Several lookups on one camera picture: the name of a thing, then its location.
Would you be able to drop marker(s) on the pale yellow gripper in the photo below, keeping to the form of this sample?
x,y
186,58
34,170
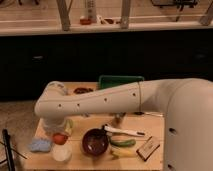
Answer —
x,y
52,126

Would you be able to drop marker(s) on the red orange apple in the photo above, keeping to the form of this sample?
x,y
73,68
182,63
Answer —
x,y
59,139

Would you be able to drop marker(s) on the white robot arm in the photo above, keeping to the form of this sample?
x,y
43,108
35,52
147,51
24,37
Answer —
x,y
187,106

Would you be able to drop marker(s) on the green plastic cup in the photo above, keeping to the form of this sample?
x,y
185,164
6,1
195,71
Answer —
x,y
69,127

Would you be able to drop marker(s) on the white paper cup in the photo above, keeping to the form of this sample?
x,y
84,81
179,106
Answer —
x,y
61,153

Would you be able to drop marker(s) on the small dark metal cup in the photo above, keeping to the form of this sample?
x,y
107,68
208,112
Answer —
x,y
119,117

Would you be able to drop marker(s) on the blue sponge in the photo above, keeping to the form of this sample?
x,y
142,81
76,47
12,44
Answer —
x,y
40,145

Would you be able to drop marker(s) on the black tripod stand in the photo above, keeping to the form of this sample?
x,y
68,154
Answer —
x,y
8,151

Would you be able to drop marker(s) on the dark grapes bunch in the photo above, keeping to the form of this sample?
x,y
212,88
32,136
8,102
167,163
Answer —
x,y
82,90

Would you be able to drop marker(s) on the dark red bowl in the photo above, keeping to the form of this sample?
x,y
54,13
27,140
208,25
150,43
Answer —
x,y
95,142

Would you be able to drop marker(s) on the yellow banana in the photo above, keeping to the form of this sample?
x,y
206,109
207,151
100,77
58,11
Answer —
x,y
118,152

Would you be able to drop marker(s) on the green plastic tray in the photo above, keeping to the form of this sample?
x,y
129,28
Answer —
x,y
108,81

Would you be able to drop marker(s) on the green cucumber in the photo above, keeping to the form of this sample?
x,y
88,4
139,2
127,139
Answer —
x,y
126,143

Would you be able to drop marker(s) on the silver spoon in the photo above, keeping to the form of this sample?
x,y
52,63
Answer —
x,y
149,114

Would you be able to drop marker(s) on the red object on shelf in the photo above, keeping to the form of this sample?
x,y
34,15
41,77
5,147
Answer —
x,y
85,21

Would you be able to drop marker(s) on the white bottle on shelf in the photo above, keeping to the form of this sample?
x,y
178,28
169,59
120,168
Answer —
x,y
90,10

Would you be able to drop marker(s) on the white handled knife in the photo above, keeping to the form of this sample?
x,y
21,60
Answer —
x,y
123,131

